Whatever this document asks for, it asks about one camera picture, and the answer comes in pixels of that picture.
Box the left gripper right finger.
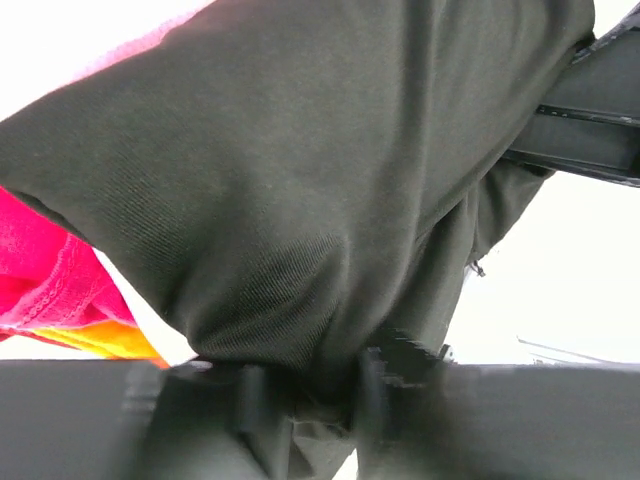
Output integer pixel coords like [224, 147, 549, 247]
[354, 345, 639, 479]

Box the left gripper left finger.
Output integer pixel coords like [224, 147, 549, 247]
[1, 360, 266, 479]

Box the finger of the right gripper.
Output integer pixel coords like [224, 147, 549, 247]
[503, 14, 639, 187]

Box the black t shirt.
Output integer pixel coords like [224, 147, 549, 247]
[1, 1, 595, 479]

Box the magenta t shirt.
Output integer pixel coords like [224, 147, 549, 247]
[1, 190, 135, 331]

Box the orange t shirt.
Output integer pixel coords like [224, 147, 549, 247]
[33, 320, 169, 369]

